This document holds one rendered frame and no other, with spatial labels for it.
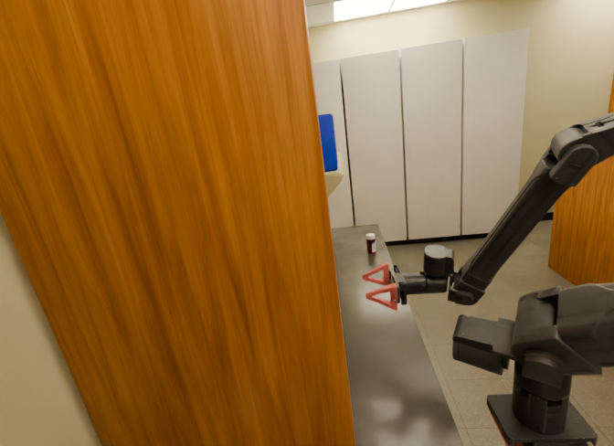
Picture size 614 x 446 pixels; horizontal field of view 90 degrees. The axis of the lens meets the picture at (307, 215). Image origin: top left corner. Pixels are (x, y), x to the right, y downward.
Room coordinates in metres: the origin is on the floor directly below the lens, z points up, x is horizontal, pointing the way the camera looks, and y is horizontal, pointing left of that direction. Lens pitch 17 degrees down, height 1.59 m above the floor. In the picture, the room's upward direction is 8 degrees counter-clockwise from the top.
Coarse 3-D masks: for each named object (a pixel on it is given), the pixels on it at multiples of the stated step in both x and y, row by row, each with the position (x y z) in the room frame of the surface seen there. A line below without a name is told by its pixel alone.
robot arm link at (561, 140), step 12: (588, 120) 0.55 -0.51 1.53; (600, 120) 0.53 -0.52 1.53; (612, 120) 0.51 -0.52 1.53; (564, 132) 0.55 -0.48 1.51; (576, 132) 0.53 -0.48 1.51; (588, 132) 0.50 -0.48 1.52; (600, 132) 0.49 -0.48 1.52; (612, 132) 0.48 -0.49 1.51; (552, 144) 0.56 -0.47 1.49; (564, 144) 0.51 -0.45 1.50; (576, 144) 0.50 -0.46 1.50; (600, 144) 0.49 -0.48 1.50; (612, 144) 0.48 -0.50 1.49; (600, 156) 0.49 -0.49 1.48
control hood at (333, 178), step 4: (340, 156) 0.71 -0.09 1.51; (340, 160) 0.65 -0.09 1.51; (340, 164) 0.57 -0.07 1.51; (340, 168) 0.52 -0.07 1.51; (324, 172) 0.50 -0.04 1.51; (328, 172) 0.50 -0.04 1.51; (332, 172) 0.49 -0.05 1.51; (336, 172) 0.49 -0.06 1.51; (340, 172) 0.48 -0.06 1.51; (328, 176) 0.48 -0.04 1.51; (332, 176) 0.48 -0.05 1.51; (336, 176) 0.47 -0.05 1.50; (340, 176) 0.47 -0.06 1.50; (328, 180) 0.48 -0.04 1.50; (332, 180) 0.48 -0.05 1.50; (336, 180) 0.47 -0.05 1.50; (340, 180) 0.48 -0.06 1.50; (328, 184) 0.48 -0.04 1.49; (332, 184) 0.48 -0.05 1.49; (336, 184) 0.47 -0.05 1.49; (328, 188) 0.48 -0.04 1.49; (332, 188) 0.48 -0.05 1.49; (328, 192) 0.48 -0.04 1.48; (332, 192) 0.48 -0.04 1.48; (328, 196) 0.48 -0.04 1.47
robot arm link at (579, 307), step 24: (552, 288) 0.29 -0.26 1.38; (576, 288) 0.27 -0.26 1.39; (600, 288) 0.25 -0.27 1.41; (528, 312) 0.29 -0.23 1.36; (552, 312) 0.28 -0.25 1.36; (576, 312) 0.25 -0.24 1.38; (600, 312) 0.23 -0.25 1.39; (528, 336) 0.26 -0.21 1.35; (552, 336) 0.24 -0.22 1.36; (576, 336) 0.23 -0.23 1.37; (600, 336) 0.22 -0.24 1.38; (576, 360) 0.24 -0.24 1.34; (600, 360) 0.23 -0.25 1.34
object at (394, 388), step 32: (352, 256) 1.38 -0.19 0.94; (384, 256) 1.34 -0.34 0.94; (352, 288) 1.09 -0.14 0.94; (352, 320) 0.89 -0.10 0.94; (384, 320) 0.86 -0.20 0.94; (352, 352) 0.74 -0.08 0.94; (384, 352) 0.72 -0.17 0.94; (416, 352) 0.71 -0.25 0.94; (352, 384) 0.63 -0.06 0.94; (384, 384) 0.61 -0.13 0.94; (416, 384) 0.60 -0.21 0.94; (384, 416) 0.53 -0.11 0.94; (416, 416) 0.52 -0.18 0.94; (448, 416) 0.51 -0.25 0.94
